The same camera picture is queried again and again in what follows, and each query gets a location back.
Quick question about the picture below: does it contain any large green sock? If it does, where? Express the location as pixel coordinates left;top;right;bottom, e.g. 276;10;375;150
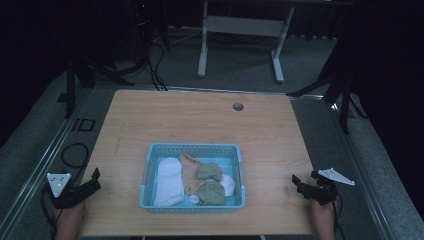
196;179;227;207

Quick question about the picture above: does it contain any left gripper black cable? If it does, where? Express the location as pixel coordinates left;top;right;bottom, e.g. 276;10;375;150
39;183;58;240

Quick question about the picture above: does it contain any person's right hand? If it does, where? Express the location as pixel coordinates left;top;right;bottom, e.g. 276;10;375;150
310;199;338;232

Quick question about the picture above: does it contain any small green sock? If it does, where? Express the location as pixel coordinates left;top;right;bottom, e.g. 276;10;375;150
196;162;223;183

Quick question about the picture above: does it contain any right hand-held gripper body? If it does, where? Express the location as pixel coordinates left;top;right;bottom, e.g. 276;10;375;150
306;167;356;207

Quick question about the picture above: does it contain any dark computer tower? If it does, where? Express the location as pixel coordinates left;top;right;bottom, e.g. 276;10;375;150
130;0;170;63

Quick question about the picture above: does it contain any looped black floor cable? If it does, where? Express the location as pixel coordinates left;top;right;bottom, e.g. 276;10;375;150
60;142;91;169

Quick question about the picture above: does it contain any large white sock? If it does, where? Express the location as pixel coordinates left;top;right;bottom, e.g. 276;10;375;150
152;156;186;207

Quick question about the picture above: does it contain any person's left hand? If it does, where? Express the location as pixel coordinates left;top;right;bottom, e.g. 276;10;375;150
53;201;87;232

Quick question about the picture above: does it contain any round white sock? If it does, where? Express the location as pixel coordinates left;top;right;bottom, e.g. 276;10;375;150
220;173;237;198

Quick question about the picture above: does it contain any black metal stand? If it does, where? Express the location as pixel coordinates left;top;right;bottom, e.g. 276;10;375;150
56;49;136;120
285;63;369;135

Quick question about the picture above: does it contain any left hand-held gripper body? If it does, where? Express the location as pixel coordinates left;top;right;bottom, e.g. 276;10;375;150
45;171;88;210

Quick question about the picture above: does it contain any blue plastic basket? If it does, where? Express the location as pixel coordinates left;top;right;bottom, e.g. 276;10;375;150
138;142;247;215

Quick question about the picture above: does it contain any beige sock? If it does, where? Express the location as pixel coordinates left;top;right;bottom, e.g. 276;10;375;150
179;152;206;196

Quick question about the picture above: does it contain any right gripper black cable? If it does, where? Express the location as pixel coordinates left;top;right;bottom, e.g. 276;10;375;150
331;196;348;240

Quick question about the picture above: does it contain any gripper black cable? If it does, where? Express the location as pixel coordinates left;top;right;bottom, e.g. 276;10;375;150
331;196;348;240
39;183;58;240

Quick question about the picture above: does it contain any metal floor rail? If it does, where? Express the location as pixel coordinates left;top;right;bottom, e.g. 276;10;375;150
328;99;398;240
0;87;95;236

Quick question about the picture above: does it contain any white desk frame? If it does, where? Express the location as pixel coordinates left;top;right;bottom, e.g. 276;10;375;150
196;0;297;84

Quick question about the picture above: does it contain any bundle of black floor cables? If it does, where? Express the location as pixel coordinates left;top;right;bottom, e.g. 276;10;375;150
145;39;169;92

